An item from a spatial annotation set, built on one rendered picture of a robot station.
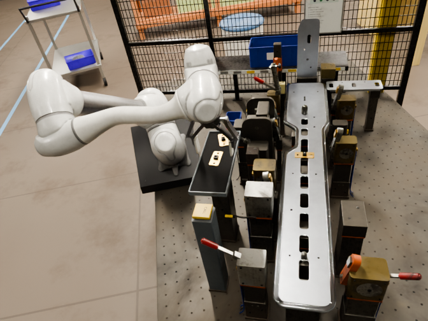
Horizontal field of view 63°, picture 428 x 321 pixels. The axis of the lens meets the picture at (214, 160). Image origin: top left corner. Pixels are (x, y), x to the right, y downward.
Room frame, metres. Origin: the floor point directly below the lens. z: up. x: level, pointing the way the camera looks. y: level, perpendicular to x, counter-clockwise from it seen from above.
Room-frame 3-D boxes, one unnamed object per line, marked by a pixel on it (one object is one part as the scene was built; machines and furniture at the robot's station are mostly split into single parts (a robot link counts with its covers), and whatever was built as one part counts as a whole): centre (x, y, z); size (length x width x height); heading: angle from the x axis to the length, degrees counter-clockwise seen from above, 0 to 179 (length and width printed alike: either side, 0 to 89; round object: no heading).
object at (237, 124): (1.40, -0.14, 0.89); 0.09 x 0.08 x 0.38; 72
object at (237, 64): (2.09, -0.48, 1.02); 0.90 x 0.22 x 0.03; 72
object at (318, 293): (1.15, -0.40, 1.00); 1.38 x 0.22 x 0.02; 162
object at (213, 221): (0.81, 0.07, 0.92); 0.08 x 0.08 x 0.44; 72
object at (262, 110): (1.33, -0.23, 0.95); 0.18 x 0.13 x 0.49; 162
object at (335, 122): (1.37, -0.66, 0.84); 0.10 x 0.05 x 0.29; 72
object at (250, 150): (1.15, -0.17, 0.90); 0.05 x 0.05 x 0.40; 72
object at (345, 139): (1.17, -0.60, 0.87); 0.12 x 0.07 x 0.35; 72
